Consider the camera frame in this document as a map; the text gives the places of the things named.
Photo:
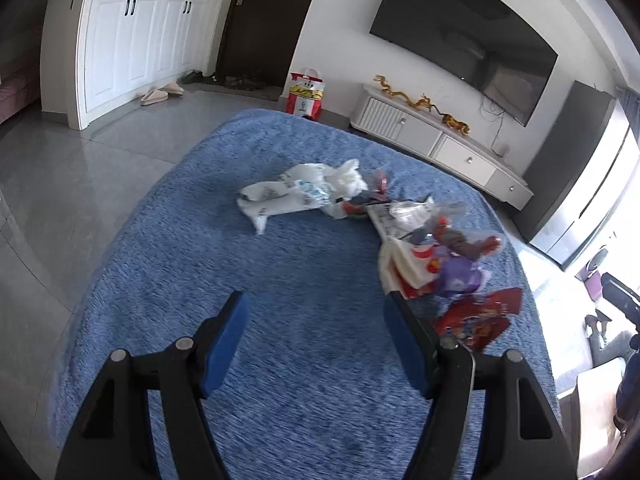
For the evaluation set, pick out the white red plastic bag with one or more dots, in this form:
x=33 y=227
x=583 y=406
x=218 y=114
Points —
x=405 y=270

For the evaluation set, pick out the clear plastic wrapper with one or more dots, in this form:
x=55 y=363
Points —
x=420 y=210

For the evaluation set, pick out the silver refrigerator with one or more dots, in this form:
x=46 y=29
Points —
x=585 y=195

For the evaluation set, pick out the person's dark clothing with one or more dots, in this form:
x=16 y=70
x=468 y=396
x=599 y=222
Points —
x=629 y=385

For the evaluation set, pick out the white printed plastic bag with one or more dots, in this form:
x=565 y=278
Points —
x=280 y=200

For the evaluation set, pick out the dark grey cabinet panel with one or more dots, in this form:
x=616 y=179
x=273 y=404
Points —
x=560 y=160

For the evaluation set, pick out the white printed paper packet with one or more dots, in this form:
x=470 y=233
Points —
x=385 y=220

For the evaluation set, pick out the purple snack packet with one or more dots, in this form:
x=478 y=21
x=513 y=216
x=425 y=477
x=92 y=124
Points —
x=462 y=275

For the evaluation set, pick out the red white wrapper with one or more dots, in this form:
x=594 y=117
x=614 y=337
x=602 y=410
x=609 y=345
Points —
x=352 y=210

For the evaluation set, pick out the red yellow shopping bag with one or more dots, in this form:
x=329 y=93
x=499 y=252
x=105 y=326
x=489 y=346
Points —
x=306 y=95

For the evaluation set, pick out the red snack packet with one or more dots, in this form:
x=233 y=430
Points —
x=475 y=317

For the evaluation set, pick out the dark brown door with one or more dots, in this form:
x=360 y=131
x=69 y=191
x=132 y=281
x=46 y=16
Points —
x=265 y=25

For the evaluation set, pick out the pink red wrapper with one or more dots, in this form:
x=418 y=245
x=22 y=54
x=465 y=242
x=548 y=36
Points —
x=378 y=181

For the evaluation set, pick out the washing machine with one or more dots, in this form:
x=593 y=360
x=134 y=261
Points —
x=592 y=265

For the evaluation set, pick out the white tissue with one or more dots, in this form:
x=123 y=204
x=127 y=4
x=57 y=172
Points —
x=347 y=180

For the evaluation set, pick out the beige slipper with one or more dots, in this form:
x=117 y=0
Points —
x=152 y=97
x=172 y=89

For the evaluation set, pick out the blue fuzzy blanket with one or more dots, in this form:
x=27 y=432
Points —
x=300 y=270

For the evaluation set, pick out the golden tiger figurine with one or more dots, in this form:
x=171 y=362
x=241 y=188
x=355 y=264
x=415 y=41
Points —
x=456 y=124

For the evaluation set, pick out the white television cabinet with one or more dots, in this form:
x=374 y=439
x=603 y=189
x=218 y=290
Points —
x=425 y=132

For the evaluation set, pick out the golden dragon figurine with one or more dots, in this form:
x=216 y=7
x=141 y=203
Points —
x=400 y=92

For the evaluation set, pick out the white shoe cabinet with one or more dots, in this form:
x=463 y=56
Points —
x=135 y=45

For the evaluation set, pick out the pink sofa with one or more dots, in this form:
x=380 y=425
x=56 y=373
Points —
x=17 y=85

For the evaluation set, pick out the purple box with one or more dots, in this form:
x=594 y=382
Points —
x=595 y=290

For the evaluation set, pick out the dark shoes by door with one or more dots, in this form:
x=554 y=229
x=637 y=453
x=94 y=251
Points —
x=240 y=82

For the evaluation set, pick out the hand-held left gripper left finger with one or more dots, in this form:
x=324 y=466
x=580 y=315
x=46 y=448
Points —
x=227 y=345

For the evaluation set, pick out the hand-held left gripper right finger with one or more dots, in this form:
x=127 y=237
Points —
x=405 y=340

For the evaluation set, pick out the black flat television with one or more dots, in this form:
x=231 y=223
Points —
x=465 y=30

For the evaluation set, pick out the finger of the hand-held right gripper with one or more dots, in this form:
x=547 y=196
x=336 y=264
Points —
x=620 y=294

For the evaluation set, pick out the white chair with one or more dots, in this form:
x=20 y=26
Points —
x=592 y=425

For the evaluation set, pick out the red orange wrapper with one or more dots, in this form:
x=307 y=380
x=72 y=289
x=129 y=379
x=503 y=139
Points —
x=465 y=244

